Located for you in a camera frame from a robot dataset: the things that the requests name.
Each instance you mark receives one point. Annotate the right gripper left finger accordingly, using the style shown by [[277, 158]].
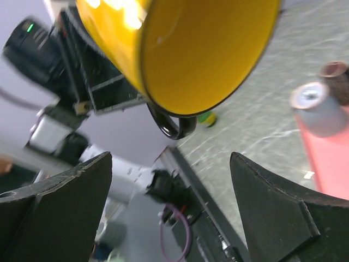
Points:
[[56, 219]]

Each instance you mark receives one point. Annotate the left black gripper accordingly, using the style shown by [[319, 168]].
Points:
[[95, 81]]

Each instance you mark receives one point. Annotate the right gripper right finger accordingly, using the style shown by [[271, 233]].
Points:
[[284, 221]]

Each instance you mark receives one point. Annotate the yellow mug black handle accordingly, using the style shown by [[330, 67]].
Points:
[[184, 57]]

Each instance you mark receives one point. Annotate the grey mug pink rim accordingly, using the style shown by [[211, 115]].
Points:
[[318, 110]]

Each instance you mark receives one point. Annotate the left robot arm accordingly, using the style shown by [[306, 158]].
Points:
[[34, 51]]

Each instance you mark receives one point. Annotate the pink tray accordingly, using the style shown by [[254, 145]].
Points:
[[325, 139]]

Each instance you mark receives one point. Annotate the green glass bottle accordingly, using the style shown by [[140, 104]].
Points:
[[207, 119]]

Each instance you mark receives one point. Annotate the brown striped cup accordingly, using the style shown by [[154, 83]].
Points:
[[335, 76]]

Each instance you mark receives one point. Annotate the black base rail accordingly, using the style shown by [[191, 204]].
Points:
[[200, 228]]

